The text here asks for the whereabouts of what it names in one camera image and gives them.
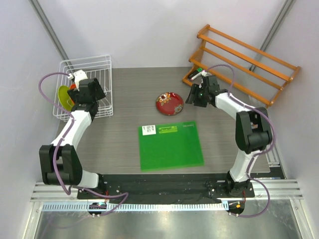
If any red floral plate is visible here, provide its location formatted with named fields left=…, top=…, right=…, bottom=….
left=156, top=92, right=184, bottom=116

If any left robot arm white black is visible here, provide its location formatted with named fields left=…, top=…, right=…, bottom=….
left=39, top=78, right=106, bottom=199

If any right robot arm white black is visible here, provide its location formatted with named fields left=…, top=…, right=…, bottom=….
left=185, top=76, right=274, bottom=197

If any orange wooden shelf rack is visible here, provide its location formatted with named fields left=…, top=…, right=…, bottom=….
left=182, top=24, right=301, bottom=108

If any green capped marker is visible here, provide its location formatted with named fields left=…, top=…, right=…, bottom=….
left=187, top=68, right=203, bottom=81

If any lime green plate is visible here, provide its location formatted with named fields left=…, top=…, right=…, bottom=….
left=58, top=86, right=74, bottom=112

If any green cutting mat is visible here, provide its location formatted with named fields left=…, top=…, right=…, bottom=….
left=138, top=121, right=204, bottom=172

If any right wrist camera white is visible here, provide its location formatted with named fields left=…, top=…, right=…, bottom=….
left=200, top=70, right=207, bottom=87

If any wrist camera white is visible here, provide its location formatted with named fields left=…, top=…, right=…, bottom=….
left=67, top=70, right=88, bottom=89
left=200, top=70, right=207, bottom=87

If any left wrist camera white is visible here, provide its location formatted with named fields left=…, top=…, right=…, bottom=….
left=67, top=70, right=88, bottom=89

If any white wire dish rack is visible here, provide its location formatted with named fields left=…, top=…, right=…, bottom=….
left=52, top=55, right=113, bottom=122

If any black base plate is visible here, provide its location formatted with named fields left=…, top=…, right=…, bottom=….
left=77, top=173, right=255, bottom=204

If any perforated cable duct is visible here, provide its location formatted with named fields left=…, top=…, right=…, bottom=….
left=42, top=201, right=229, bottom=212

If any aluminium rail frame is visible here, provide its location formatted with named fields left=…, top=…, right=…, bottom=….
left=30, top=179, right=303, bottom=202

